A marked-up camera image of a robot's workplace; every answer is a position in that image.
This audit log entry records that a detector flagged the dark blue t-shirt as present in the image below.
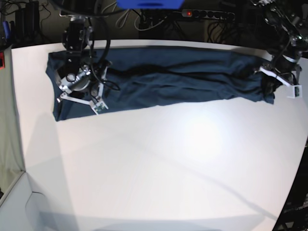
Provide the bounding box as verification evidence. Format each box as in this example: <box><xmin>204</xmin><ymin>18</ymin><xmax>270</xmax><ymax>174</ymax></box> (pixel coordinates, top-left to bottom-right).
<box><xmin>45</xmin><ymin>47</ymin><xmax>283</xmax><ymax>122</ymax></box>

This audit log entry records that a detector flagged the black power strip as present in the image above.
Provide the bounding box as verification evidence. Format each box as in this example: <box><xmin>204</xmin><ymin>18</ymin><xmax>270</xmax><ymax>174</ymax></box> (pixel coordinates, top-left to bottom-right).
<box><xmin>181</xmin><ymin>9</ymin><xmax>235</xmax><ymax>21</ymax></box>

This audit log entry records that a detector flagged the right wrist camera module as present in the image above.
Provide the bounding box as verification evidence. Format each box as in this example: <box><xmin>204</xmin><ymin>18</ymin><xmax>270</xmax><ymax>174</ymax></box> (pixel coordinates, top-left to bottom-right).
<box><xmin>56</xmin><ymin>67</ymin><xmax>109</xmax><ymax>116</ymax></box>

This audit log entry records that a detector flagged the blue plastic box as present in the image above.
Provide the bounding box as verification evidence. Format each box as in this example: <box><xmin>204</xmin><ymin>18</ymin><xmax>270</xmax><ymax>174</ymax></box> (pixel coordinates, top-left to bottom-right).
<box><xmin>116</xmin><ymin>0</ymin><xmax>184</xmax><ymax>9</ymax></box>

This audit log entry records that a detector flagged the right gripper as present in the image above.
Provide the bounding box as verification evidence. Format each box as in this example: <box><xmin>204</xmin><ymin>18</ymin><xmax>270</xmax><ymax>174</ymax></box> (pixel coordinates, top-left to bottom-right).
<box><xmin>55</xmin><ymin>64</ymin><xmax>108</xmax><ymax>101</ymax></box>

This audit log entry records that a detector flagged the green cloth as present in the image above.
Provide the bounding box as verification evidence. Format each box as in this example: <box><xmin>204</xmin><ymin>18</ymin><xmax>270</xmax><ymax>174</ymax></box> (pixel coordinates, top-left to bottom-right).
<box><xmin>0</xmin><ymin>47</ymin><xmax>25</xmax><ymax>195</ymax></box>

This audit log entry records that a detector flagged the light grey storage bin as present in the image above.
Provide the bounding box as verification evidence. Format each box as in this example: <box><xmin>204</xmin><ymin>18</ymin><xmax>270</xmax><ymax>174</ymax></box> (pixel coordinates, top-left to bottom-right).
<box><xmin>0</xmin><ymin>172</ymin><xmax>79</xmax><ymax>231</ymax></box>

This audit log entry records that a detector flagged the red box at edge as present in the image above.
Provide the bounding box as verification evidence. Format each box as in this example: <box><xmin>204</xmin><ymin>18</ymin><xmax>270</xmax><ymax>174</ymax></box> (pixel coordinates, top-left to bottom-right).
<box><xmin>0</xmin><ymin>51</ymin><xmax>5</xmax><ymax>70</ymax></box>

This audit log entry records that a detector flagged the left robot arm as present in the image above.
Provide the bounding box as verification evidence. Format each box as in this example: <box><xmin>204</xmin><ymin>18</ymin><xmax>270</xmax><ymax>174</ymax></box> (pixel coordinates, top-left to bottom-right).
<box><xmin>251</xmin><ymin>0</ymin><xmax>308</xmax><ymax>86</ymax></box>

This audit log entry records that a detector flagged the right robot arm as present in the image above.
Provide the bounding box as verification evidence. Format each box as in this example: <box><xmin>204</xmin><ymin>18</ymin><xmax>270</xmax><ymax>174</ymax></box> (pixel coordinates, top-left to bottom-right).
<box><xmin>51</xmin><ymin>0</ymin><xmax>120</xmax><ymax>104</ymax></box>

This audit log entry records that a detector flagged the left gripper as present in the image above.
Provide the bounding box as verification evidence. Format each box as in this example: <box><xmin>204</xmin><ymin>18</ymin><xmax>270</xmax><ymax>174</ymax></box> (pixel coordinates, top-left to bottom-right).
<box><xmin>262</xmin><ymin>56</ymin><xmax>300</xmax><ymax>73</ymax></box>

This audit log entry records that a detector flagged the grey looped cable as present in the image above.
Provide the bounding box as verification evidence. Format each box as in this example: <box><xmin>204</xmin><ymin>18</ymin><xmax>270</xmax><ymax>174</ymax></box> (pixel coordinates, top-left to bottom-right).
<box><xmin>101</xmin><ymin>0</ymin><xmax>132</xmax><ymax>28</ymax></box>

